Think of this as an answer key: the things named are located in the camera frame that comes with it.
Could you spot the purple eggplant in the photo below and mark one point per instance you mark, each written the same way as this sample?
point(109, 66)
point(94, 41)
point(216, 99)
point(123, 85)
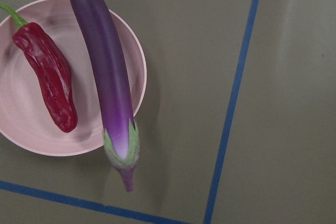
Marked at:
point(120, 129)

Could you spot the pink plate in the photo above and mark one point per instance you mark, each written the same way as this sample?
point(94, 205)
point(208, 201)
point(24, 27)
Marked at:
point(25, 119)

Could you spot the red chili pepper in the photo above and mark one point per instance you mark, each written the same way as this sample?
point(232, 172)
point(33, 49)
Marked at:
point(50, 67)

